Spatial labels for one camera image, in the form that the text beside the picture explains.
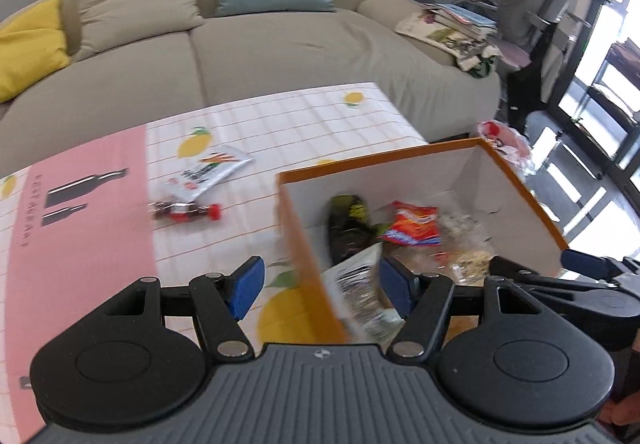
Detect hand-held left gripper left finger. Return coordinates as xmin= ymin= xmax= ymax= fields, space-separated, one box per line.
xmin=97 ymin=255 xmax=266 ymax=361

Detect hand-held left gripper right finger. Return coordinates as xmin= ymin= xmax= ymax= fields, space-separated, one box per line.
xmin=377 ymin=256 xmax=551 ymax=361

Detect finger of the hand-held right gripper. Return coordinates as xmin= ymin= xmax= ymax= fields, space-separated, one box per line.
xmin=487 ymin=256 xmax=626 ymax=296
xmin=561 ymin=249 xmax=640 ymax=281

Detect white black-print snack packet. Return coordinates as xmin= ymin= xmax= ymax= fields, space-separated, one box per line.
xmin=320 ymin=243 xmax=407 ymax=348

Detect orange cardboard box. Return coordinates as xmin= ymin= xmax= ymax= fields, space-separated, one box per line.
xmin=276 ymin=136 xmax=572 ymax=346

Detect clear puffed snack packet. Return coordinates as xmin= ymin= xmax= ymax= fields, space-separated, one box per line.
xmin=434 ymin=204 xmax=497 ymax=286

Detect red snack packet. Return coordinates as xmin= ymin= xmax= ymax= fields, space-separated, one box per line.
xmin=379 ymin=200 xmax=444 ymax=248

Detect dark green snack packet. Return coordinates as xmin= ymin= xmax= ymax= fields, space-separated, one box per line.
xmin=326 ymin=194 xmax=382 ymax=266

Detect small cola bottle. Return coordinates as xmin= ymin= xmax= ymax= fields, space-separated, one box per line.
xmin=148 ymin=199 xmax=224 ymax=224

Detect white printed snack packet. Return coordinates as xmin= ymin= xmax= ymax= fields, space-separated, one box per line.
xmin=162 ymin=144 xmax=254 ymax=203

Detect red and white plastic bag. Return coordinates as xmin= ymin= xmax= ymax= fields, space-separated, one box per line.
xmin=476 ymin=120 xmax=534 ymax=176

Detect glass balcony door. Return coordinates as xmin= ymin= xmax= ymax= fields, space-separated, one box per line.
xmin=547 ymin=0 xmax=640 ymax=247

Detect beige fabric sofa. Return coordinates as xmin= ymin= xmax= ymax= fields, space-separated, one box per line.
xmin=0 ymin=0 xmax=502 ymax=175

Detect grey desk chair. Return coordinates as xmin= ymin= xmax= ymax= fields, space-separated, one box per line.
xmin=492 ymin=0 xmax=572 ymax=72

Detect stack of magazines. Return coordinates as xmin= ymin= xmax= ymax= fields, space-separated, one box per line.
xmin=394 ymin=4 xmax=504 ymax=78

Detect yellow pillow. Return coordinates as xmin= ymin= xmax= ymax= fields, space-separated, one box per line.
xmin=0 ymin=0 xmax=72 ymax=103

